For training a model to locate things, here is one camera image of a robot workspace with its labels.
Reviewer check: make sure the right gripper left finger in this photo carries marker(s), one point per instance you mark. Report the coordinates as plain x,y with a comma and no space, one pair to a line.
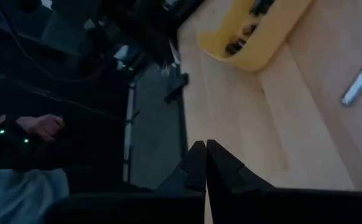
122,208

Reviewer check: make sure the silver AA battery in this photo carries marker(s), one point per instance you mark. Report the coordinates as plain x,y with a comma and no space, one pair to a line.
358,85

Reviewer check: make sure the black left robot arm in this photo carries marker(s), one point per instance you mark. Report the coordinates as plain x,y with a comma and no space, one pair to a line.
143,31

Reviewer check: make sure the person's hand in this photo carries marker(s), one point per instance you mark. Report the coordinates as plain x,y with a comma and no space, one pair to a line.
44,127

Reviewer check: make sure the yellow plastic bin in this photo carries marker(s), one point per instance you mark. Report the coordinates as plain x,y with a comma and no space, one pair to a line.
262,53

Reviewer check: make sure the black copper Duracell battery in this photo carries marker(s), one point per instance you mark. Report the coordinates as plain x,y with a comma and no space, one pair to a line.
262,6
250,29
235,46

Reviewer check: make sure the black device green lights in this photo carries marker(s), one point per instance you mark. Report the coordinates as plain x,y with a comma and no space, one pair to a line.
10,137

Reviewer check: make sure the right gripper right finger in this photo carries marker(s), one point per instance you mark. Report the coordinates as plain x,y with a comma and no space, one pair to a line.
293,208

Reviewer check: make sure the person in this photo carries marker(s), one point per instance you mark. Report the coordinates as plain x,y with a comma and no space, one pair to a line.
19,193

